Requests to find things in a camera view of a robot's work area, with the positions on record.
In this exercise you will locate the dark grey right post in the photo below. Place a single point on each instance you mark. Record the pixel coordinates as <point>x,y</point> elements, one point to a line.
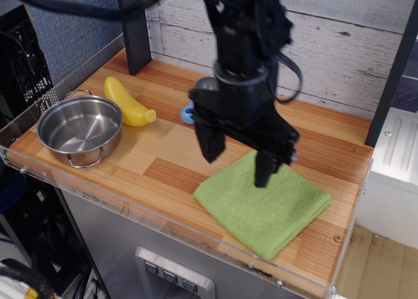
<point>403,53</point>

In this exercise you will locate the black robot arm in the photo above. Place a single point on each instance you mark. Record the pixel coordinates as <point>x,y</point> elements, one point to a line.
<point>250,35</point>

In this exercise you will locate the yellow plastic toy banana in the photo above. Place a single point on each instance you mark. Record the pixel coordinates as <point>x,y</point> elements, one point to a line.
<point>134,113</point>

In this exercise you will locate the green cloth napkin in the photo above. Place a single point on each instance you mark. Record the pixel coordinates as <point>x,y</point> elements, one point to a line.
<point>263,219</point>

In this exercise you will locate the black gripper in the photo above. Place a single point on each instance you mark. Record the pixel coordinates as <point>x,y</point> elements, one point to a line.
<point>243,108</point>

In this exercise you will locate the clear acrylic guard rail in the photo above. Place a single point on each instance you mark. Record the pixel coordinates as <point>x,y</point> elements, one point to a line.
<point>138,203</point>

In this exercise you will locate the blue grey toy spoon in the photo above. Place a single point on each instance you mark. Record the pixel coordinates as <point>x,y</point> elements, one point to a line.
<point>205,83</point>

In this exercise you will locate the black plastic crate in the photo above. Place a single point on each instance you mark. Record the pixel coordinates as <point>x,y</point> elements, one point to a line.
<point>25,76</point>

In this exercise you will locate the white appliance top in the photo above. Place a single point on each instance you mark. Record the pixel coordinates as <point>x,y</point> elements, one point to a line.
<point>388,204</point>

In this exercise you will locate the silver dispenser panel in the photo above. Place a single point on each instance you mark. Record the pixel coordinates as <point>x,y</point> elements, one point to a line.
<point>173,274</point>

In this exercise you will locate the dark grey left post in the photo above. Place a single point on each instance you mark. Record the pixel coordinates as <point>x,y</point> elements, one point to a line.
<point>136,39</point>

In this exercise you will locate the dark grey post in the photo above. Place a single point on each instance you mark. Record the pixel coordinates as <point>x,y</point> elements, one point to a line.
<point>403,53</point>
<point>136,39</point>

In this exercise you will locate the stainless steel pot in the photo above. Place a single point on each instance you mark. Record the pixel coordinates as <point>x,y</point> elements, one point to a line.
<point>82,130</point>

